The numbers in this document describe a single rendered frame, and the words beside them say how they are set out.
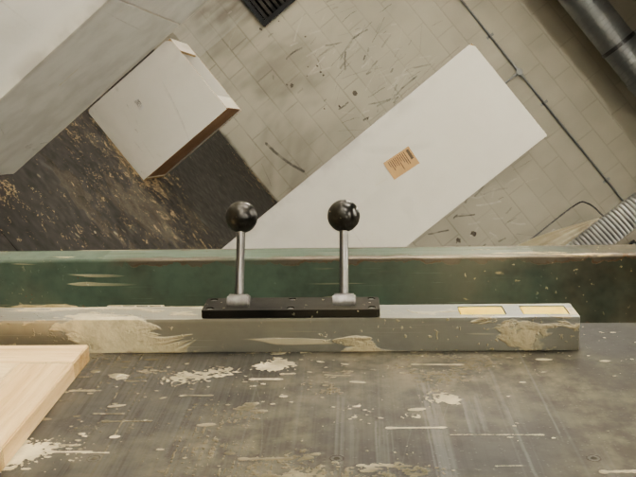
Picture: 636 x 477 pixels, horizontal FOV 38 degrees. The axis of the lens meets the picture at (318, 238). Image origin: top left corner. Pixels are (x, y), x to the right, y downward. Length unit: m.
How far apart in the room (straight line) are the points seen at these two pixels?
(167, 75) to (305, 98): 3.25
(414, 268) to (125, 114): 4.92
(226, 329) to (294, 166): 8.07
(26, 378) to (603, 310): 0.76
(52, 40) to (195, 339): 2.43
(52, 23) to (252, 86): 5.90
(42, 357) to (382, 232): 3.68
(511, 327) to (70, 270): 0.61
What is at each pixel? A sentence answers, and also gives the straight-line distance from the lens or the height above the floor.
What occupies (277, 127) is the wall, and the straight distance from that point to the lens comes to 9.11.
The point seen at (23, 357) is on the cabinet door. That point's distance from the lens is 1.03.
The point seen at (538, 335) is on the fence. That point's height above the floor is 1.60.
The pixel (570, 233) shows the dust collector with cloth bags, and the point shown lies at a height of 1.93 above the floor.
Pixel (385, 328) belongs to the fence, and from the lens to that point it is 1.03.
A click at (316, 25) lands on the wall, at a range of 9.11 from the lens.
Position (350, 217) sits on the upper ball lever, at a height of 1.51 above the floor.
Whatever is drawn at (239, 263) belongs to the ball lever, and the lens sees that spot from 1.06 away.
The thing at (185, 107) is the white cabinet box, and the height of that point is 0.52.
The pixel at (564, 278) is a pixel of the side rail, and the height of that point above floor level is 1.66.
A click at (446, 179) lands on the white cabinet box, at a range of 4.59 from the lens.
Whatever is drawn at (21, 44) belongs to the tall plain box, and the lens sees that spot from 3.43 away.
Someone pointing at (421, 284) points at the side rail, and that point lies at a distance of 1.26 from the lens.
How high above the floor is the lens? 1.65
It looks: 10 degrees down
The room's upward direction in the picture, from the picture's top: 51 degrees clockwise
